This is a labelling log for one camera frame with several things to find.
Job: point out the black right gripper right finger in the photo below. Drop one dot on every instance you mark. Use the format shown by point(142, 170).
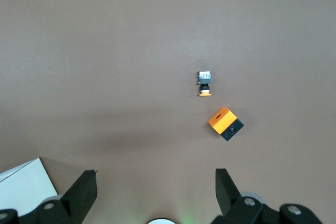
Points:
point(231, 205)

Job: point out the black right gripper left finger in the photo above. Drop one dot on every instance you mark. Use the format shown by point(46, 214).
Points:
point(81, 195)

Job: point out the push button with blue block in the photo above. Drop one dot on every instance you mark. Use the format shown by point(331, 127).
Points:
point(204, 79)

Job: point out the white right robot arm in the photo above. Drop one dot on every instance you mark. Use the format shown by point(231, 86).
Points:
point(160, 221)

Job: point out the white drawer cabinet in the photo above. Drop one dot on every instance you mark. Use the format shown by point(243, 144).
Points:
point(23, 187)

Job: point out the orange black button box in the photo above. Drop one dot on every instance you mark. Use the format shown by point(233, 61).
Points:
point(223, 120)

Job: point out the brown table cover mat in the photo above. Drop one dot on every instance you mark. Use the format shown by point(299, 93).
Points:
point(105, 51)

